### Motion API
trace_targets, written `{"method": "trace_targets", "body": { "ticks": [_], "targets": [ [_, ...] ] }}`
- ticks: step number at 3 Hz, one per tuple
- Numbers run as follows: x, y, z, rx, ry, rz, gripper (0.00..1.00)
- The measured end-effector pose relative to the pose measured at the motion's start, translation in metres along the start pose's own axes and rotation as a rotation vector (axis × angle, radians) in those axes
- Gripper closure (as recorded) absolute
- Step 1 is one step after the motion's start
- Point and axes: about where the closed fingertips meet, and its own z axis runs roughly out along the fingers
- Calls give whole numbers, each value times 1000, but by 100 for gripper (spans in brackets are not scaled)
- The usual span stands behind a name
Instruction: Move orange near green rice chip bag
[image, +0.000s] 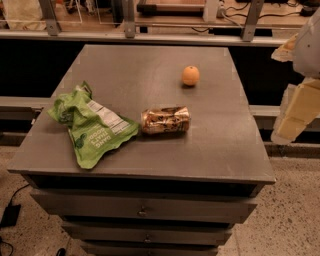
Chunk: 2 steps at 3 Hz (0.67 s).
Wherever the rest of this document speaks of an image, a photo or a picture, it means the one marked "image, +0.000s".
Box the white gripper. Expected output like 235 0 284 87
271 10 320 145

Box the orange fruit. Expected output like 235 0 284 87
182 66 200 86

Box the green rice chip bag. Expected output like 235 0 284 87
47 82 139 169

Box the crushed gold soda can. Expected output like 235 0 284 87
141 106 191 135

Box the grey drawer cabinet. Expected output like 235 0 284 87
9 45 275 256

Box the top drawer knob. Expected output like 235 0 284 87
137 206 147 218

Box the drawer knob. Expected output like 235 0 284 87
143 234 152 243
137 206 147 218

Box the black power adapter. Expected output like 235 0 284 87
0 205 21 228

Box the metal railing frame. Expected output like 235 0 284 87
0 0 320 48

